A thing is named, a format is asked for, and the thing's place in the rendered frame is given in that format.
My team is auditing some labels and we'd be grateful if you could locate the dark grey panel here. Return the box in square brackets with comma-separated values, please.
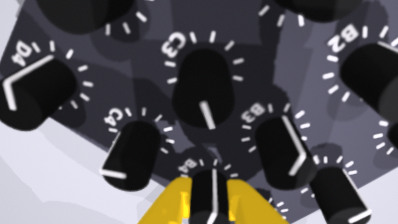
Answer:
[0, 0, 398, 224]

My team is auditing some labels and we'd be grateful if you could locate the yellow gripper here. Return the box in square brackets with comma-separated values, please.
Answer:
[137, 177, 289, 224]

